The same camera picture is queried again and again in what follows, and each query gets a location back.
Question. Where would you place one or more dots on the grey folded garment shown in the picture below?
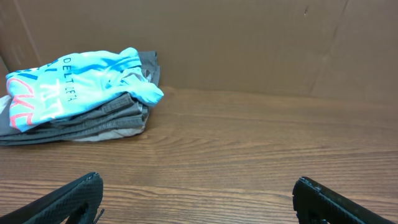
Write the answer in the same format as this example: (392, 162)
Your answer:
(89, 96)

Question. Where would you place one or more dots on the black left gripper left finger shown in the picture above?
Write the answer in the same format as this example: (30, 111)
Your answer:
(74, 203)

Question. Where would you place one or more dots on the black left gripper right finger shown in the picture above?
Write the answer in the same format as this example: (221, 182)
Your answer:
(317, 204)

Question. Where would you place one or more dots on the light blue printed t-shirt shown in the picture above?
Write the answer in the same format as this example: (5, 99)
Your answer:
(74, 84)

